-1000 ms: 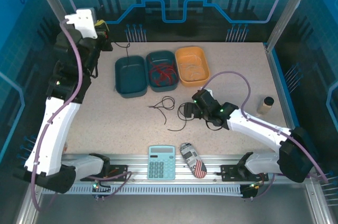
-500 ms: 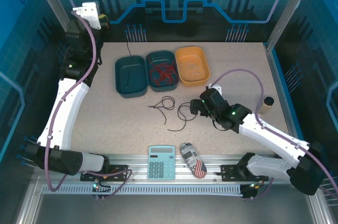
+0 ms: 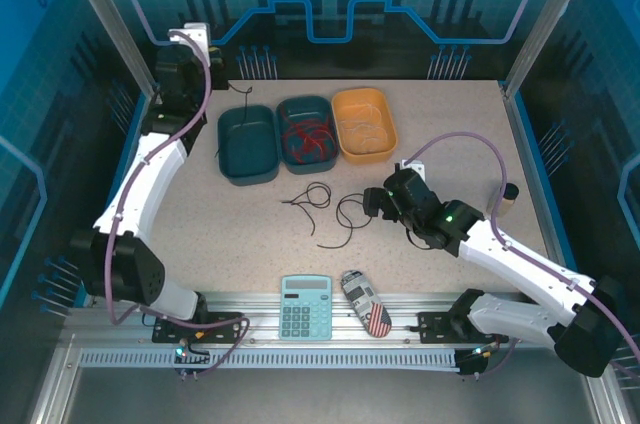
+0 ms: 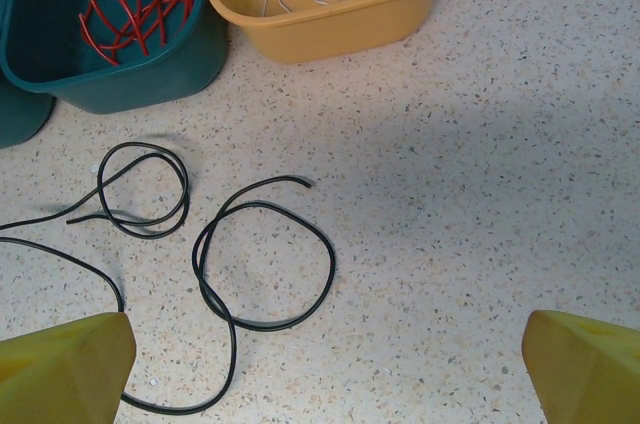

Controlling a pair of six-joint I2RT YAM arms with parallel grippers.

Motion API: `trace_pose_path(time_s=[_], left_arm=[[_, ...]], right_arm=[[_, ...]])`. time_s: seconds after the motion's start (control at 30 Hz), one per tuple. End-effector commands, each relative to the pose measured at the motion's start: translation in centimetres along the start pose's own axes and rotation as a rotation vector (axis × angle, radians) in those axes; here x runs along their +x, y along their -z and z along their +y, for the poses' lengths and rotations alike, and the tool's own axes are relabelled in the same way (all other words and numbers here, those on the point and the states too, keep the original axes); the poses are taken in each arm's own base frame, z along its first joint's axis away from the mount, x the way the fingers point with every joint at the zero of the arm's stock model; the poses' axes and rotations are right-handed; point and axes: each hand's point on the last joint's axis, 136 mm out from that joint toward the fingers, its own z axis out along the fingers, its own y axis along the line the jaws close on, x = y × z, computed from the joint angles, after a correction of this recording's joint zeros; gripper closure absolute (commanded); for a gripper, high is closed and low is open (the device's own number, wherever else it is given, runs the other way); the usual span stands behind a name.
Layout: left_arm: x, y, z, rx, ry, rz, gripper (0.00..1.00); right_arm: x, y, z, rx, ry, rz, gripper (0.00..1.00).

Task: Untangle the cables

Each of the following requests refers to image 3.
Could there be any newsprint case with flag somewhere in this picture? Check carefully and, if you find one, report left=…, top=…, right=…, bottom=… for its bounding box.
left=340, top=269, right=392, bottom=339

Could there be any wooden bottle with black cap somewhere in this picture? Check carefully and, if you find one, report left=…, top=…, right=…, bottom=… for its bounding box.
left=487, top=182, right=521, bottom=218

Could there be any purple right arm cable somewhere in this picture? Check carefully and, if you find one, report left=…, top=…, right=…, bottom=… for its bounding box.
left=404, top=131, right=640, bottom=380

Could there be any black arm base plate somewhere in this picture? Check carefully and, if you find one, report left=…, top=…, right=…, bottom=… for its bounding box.
left=151, top=310, right=246, bottom=345
left=416, top=310, right=511, bottom=345

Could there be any dark teal plastic tray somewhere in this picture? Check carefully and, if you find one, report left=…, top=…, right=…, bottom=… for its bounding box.
left=216, top=104, right=279, bottom=187
left=274, top=95, right=340, bottom=176

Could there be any aluminium frame post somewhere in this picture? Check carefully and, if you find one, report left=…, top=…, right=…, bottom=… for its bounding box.
left=502, top=0, right=601, bottom=98
left=54, top=0, right=164, bottom=98

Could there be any thin white cable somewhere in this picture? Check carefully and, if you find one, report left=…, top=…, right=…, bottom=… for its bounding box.
left=344, top=118, right=392, bottom=149
left=341, top=97, right=389, bottom=131

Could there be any light blue calculator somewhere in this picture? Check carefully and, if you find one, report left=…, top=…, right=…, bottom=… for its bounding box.
left=278, top=274, right=333, bottom=342

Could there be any slotted grey cable duct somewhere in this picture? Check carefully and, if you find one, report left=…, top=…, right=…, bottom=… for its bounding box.
left=78, top=347, right=462, bottom=371

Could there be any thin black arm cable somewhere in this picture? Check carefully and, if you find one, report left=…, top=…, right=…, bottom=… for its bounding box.
left=405, top=225, right=433, bottom=252

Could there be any aluminium mounting rail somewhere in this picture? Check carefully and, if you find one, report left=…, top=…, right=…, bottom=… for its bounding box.
left=64, top=291, right=596, bottom=350

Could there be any orange plastic tray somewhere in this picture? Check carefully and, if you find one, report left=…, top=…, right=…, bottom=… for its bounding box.
left=330, top=87, right=400, bottom=166

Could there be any thin red cable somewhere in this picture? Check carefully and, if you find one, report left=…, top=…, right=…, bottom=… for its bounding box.
left=282, top=113, right=337, bottom=165
left=279, top=104, right=337, bottom=165

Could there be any aluminium table side rail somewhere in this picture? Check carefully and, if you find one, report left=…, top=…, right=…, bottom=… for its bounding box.
left=142, top=85, right=164, bottom=118
left=499, top=82, right=572, bottom=270

